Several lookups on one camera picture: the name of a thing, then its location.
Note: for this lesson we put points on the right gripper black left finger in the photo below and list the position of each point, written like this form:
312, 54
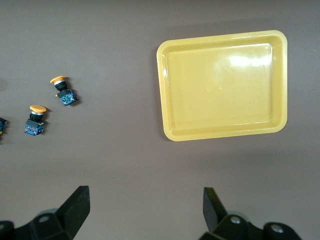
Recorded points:
72, 215

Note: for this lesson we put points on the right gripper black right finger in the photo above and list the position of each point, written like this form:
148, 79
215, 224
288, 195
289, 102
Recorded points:
212, 212

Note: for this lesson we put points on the yellow push button red mark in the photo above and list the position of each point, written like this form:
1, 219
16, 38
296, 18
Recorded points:
33, 126

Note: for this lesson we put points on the yellow push button green mark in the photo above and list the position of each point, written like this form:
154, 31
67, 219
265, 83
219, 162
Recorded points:
65, 96

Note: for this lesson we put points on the yellow plastic tray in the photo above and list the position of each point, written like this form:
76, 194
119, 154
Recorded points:
220, 87

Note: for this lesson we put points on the brown table cover sheet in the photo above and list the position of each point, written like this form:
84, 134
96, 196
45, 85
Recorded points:
112, 50

